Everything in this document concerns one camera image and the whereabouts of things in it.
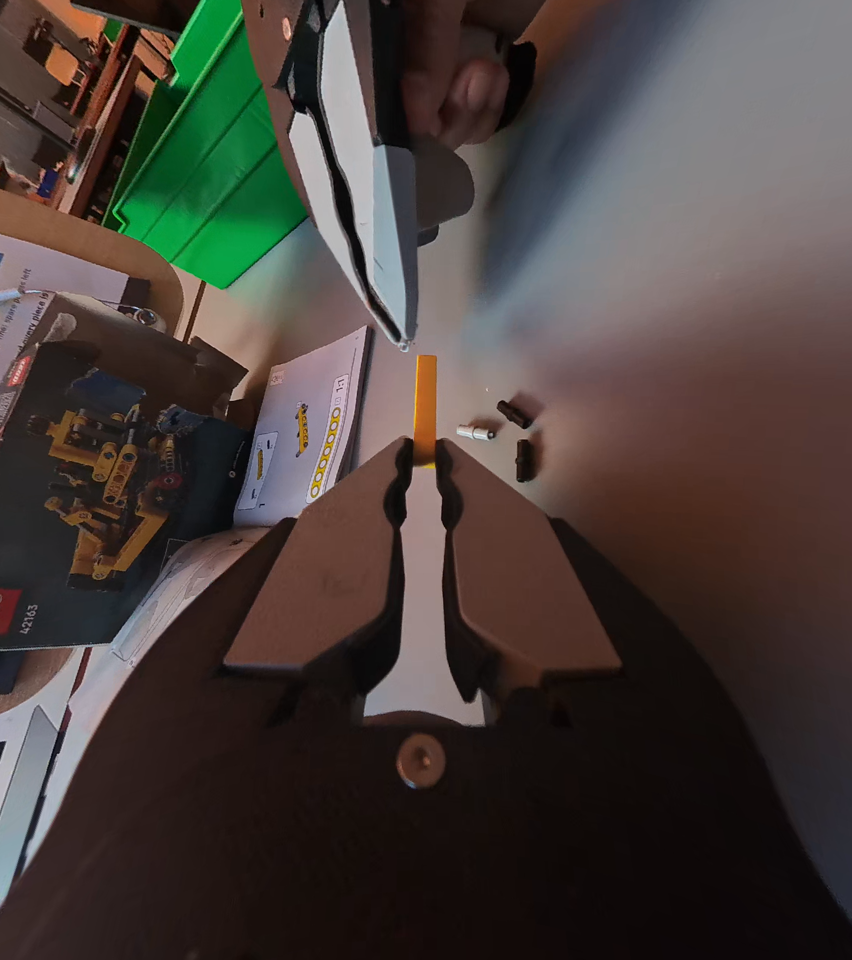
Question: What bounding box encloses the lego instruction booklet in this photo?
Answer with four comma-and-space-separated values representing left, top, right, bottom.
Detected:
111, 326, 374, 665

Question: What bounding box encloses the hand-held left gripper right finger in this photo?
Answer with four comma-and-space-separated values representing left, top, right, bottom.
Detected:
435, 438, 623, 705

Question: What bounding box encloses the background shelf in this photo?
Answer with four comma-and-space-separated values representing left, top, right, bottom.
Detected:
0, 0, 172, 219

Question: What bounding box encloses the black and white printed sheet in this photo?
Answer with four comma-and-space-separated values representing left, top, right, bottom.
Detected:
0, 705, 70, 924

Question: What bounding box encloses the lego set box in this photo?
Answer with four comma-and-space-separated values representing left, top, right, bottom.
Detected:
0, 292, 254, 654

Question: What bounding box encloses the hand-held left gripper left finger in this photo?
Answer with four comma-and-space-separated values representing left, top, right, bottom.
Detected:
222, 436, 414, 697

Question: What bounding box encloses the person's right hand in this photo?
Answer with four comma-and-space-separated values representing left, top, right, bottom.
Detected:
403, 0, 513, 147

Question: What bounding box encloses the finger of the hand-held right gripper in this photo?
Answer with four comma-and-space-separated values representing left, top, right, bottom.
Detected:
287, 0, 401, 346
371, 144, 421, 344

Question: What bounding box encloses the yellow lego beam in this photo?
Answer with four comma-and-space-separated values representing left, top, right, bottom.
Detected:
412, 354, 440, 471

